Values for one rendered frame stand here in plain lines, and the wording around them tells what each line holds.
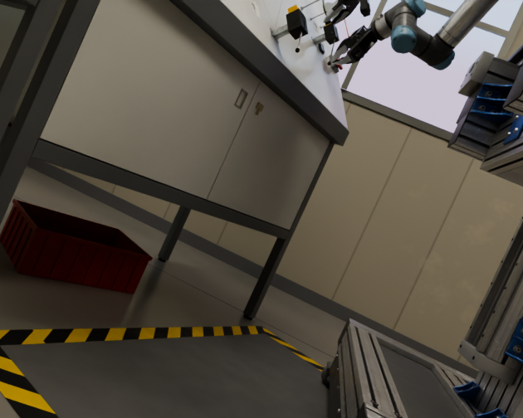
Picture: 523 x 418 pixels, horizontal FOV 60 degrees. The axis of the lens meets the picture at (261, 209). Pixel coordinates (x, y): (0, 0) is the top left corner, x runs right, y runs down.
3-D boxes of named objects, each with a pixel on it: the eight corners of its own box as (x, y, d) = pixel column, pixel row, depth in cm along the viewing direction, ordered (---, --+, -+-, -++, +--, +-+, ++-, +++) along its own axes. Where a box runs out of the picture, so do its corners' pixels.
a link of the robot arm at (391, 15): (413, 2, 137) (413, -15, 141) (383, 23, 145) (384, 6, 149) (427, 20, 141) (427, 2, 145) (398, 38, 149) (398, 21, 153)
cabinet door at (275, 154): (290, 230, 182) (332, 141, 181) (208, 200, 136) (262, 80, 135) (285, 228, 183) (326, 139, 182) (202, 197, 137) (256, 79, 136)
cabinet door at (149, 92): (207, 199, 136) (261, 80, 135) (40, 138, 90) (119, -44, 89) (202, 197, 137) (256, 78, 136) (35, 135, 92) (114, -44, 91)
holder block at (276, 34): (273, 57, 130) (304, 43, 126) (269, 22, 134) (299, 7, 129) (281, 65, 134) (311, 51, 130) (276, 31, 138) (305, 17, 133)
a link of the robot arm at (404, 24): (430, 48, 137) (431, 25, 142) (402, 30, 134) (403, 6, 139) (412, 65, 143) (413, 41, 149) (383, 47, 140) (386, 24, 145)
